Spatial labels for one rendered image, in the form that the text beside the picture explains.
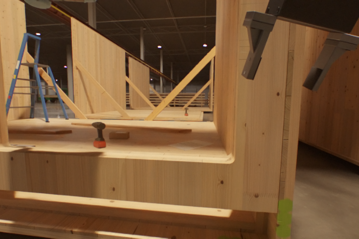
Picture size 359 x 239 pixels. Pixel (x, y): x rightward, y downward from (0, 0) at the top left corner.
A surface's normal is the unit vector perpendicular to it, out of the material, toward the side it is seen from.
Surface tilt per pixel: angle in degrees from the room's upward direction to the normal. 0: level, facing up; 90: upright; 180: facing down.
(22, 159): 90
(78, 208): 90
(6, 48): 90
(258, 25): 113
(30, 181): 90
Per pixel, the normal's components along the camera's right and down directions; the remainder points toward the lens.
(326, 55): -0.98, -0.12
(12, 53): 0.99, 0.02
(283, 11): 0.09, 0.49
